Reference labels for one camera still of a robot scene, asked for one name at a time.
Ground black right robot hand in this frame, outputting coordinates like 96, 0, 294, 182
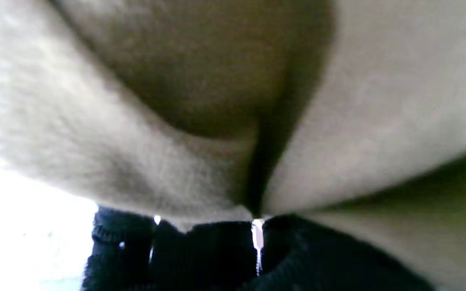
81, 206, 436, 291

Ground brown pillowcase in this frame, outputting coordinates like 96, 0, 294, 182
0, 0, 466, 291

